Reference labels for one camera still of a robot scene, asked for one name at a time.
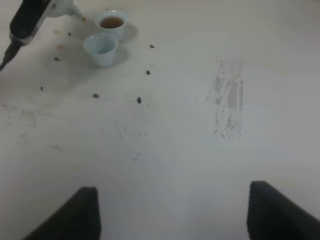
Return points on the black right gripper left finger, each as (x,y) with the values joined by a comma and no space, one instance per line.
(78,219)

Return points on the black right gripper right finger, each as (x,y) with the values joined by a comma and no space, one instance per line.
(273,216)

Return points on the light blue porcelain teapot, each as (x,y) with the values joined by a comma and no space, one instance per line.
(60,8)

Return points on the near light blue teacup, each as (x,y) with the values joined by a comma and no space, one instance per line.
(101,47)

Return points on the light blue teacup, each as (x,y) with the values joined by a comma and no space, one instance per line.
(101,47)
(113,22)

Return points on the far light blue teacup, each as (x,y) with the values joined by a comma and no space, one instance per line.
(113,22)

